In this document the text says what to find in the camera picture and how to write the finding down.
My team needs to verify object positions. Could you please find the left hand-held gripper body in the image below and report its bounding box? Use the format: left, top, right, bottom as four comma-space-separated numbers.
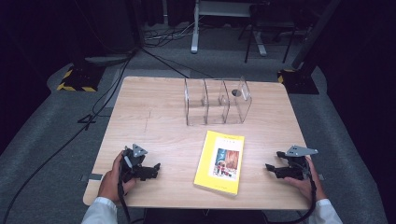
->
120, 143, 149, 183

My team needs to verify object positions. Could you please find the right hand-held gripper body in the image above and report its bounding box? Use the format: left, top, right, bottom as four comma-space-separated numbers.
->
279, 145, 319, 181

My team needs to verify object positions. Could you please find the yellow book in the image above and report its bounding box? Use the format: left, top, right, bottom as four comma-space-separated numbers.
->
193, 130, 246, 197

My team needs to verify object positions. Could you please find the clear acrylic book rack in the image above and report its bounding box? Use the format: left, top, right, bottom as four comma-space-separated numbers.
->
183, 76, 253, 127

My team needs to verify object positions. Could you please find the person's right hand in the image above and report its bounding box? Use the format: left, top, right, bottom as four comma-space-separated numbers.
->
283, 156, 328, 203

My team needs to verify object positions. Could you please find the person's left hand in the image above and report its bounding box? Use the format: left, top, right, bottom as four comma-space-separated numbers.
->
97, 150, 137, 205

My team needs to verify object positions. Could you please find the grey stand with striped base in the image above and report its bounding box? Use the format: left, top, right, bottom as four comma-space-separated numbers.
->
277, 0, 343, 95

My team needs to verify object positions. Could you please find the black yellow striped stand base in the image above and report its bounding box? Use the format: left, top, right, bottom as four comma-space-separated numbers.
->
56, 63, 106, 93

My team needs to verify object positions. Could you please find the black chair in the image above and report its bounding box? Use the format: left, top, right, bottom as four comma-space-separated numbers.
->
237, 2, 297, 64

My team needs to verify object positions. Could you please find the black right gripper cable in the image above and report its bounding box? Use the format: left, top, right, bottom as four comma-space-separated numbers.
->
266, 166, 318, 224

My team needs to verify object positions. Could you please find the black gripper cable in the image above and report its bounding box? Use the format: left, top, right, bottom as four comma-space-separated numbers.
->
117, 161, 132, 224
266, 166, 318, 224

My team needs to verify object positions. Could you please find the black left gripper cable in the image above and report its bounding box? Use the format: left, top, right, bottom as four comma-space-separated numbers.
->
117, 161, 132, 224

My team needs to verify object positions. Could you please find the long black floor cable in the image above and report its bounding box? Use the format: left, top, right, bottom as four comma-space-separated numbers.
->
0, 50, 136, 224

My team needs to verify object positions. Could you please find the thin black floor cable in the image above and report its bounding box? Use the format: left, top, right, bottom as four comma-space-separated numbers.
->
138, 46, 216, 79

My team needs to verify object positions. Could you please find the bundle of floor cables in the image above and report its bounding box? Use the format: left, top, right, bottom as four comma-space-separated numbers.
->
142, 18, 202, 49

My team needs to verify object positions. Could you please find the white desk frame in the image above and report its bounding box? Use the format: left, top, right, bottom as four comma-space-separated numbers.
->
190, 0, 268, 58

